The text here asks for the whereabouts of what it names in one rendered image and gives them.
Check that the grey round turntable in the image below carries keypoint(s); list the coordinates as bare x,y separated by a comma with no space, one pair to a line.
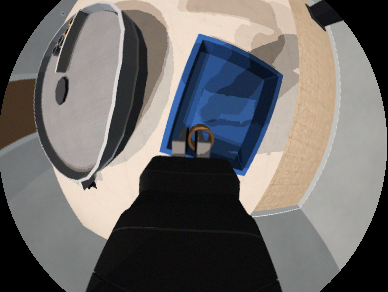
72,132

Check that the blue plastic crate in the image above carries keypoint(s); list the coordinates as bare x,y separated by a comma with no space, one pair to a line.
231,91

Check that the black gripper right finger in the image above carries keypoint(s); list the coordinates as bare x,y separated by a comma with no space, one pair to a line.
202,146

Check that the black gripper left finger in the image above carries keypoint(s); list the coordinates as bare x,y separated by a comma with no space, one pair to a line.
180,146

